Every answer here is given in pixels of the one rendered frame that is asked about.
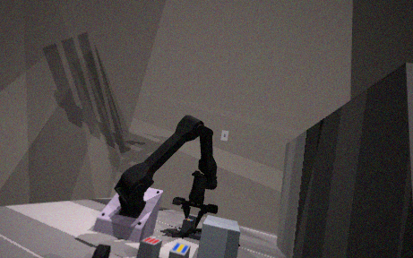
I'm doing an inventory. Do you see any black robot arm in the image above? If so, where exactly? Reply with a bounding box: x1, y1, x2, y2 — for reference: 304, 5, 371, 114
115, 115, 217, 219

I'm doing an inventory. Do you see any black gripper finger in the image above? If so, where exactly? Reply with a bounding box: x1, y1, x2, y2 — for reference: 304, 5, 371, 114
195, 211, 207, 228
181, 207, 191, 219

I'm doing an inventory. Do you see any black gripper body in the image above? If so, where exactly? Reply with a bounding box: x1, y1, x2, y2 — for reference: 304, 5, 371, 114
172, 187, 218, 214

